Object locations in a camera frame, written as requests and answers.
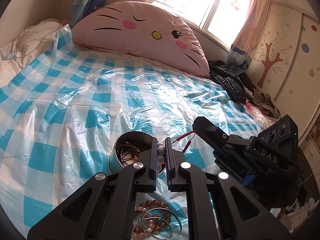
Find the red braided cord bracelet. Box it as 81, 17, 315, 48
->
170, 128, 198, 155

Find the brown agate bead bracelet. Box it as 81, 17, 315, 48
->
131, 199, 173, 240

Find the white bead bracelet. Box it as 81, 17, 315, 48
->
122, 143, 167, 174

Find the silver metal bangle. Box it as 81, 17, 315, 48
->
132, 207, 183, 239

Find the pile of clothes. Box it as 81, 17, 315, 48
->
245, 88, 280, 130

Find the black puffy jacket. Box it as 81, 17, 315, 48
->
208, 60, 256, 104

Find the round metal tin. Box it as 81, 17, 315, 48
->
108, 131, 153, 173

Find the right pink curtain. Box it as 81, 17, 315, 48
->
227, 0, 270, 75

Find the wardrobe with tree decal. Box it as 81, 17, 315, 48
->
246, 3, 319, 142

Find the blue checkered plastic sheet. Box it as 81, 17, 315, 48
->
1, 27, 261, 236

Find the pink cat face pillow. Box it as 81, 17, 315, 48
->
72, 1, 209, 77

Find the white quilt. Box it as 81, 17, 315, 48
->
1, 19, 62, 87

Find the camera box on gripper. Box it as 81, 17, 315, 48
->
258, 114, 298, 161

